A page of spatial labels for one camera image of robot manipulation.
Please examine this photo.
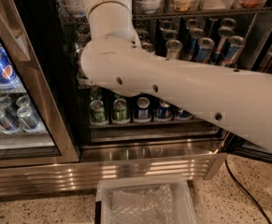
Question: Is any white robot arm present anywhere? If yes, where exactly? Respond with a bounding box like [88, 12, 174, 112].
[81, 0, 272, 151]

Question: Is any large pepsi can left fridge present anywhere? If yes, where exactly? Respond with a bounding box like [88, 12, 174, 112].
[0, 52, 21, 90]

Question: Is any front right 7up can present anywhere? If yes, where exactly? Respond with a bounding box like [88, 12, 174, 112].
[141, 41, 155, 53]

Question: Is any front left 7up can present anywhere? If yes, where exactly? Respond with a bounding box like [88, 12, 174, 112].
[75, 49, 93, 87]

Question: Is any front left green can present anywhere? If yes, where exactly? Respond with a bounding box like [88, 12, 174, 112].
[90, 100, 108, 125]

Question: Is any bubble wrap sheet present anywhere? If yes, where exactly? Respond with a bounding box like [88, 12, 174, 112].
[110, 185, 175, 224]

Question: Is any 7up can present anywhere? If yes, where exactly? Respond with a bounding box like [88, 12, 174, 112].
[75, 49, 93, 87]
[141, 41, 155, 53]

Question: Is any clear plastic bin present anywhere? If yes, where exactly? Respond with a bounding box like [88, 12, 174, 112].
[94, 175, 197, 224]

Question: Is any closed glass fridge door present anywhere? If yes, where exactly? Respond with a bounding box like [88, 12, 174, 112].
[0, 0, 83, 169]

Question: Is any left plastic bottle top shelf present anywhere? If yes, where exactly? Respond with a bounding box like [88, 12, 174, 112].
[63, 0, 85, 18]

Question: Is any red bull can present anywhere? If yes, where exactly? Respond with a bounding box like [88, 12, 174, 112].
[193, 37, 215, 63]
[219, 35, 246, 66]
[165, 39, 182, 60]

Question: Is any open fridge door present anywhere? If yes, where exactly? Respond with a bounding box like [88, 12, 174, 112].
[225, 12, 272, 167]

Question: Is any blue pepsi can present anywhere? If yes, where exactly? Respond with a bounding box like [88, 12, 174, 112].
[175, 107, 193, 120]
[134, 97, 150, 122]
[155, 99, 172, 121]

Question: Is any black power cable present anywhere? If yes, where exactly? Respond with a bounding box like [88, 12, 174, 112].
[224, 159, 272, 224]

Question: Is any stainless steel fridge base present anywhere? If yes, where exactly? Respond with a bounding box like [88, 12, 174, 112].
[0, 141, 227, 196]

